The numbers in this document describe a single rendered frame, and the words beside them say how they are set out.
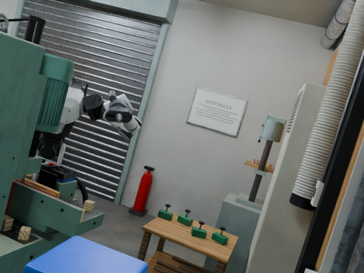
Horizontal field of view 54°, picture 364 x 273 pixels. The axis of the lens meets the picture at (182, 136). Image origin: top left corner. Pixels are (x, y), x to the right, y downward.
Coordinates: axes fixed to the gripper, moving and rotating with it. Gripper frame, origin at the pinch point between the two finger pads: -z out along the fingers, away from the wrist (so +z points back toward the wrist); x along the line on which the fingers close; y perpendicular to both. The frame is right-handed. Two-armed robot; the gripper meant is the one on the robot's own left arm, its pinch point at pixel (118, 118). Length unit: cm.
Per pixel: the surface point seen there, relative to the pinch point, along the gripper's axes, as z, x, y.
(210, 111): 233, -125, -66
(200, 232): 54, -72, -106
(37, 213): -26, 31, -34
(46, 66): -9.1, 30.4, 22.9
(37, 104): -16.8, 32.7, 9.8
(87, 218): -28.4, 11.4, -34.1
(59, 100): -8.4, 25.4, 9.3
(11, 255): -47, 37, -37
